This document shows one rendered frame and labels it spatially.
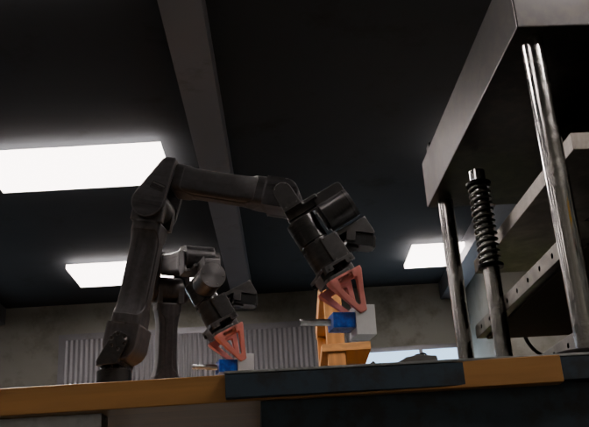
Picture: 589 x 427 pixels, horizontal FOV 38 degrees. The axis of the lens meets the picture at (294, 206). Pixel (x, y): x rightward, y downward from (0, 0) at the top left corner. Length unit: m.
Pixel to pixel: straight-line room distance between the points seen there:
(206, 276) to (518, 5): 1.15
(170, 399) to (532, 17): 1.56
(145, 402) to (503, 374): 0.51
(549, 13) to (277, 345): 7.02
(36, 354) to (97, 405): 8.26
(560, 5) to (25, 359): 7.84
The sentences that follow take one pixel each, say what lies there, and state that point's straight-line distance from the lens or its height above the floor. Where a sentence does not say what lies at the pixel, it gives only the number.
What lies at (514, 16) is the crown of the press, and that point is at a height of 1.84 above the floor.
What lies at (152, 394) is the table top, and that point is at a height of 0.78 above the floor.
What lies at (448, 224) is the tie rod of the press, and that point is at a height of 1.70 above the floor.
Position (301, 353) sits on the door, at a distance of 9.09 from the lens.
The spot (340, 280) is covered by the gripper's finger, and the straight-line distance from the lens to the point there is 1.51.
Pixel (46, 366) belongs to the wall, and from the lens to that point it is 9.47.
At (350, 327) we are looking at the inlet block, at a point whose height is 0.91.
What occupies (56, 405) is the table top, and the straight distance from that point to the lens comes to 1.29.
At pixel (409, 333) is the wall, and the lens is 9.27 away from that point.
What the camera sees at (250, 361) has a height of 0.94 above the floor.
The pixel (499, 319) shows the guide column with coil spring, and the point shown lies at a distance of 2.91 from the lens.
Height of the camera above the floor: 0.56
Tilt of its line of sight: 22 degrees up
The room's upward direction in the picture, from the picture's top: 4 degrees counter-clockwise
